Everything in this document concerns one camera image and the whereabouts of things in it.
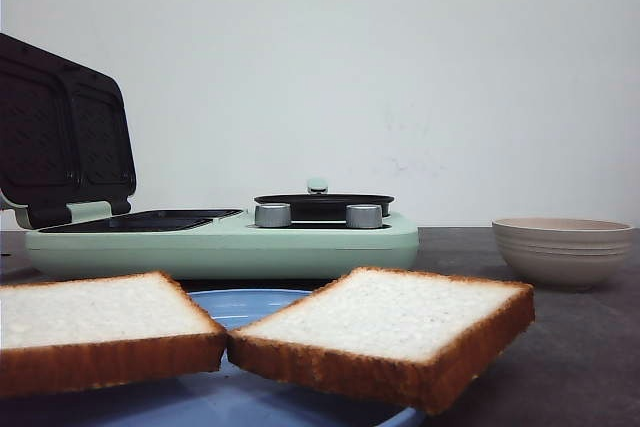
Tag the white bread slice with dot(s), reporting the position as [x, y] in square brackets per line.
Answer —
[95, 333]
[408, 338]

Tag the breakfast maker lid with plate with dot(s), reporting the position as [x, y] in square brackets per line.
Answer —
[64, 138]

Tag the mint green breakfast maker base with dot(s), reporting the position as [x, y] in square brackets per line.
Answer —
[218, 244]

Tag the black round frying pan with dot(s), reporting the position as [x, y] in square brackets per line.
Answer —
[318, 204]

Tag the right silver control knob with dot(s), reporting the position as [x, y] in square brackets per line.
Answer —
[363, 216]

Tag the silver control knob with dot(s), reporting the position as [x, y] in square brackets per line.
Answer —
[272, 215]
[363, 216]

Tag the left silver control knob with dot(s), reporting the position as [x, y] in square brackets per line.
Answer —
[272, 215]

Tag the blue round plate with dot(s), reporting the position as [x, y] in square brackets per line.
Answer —
[227, 397]

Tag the beige ribbed bowl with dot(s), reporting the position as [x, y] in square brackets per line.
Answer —
[575, 254]

